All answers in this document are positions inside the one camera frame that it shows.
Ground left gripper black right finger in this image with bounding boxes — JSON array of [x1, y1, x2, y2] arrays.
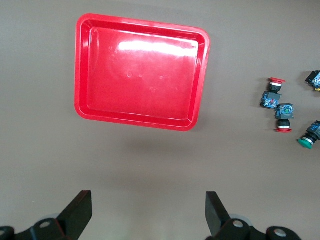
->
[[205, 191, 266, 240]]

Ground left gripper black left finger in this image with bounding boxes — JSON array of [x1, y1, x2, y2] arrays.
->
[[14, 189, 93, 240]]

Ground red mushroom push button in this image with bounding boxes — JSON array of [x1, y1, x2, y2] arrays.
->
[[259, 77, 286, 109], [274, 103, 295, 133]]

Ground green mushroom push button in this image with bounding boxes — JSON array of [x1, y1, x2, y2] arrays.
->
[[297, 120, 320, 148], [304, 70, 320, 92]]

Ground red plastic tray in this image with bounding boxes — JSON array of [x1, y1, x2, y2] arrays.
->
[[73, 13, 211, 133]]

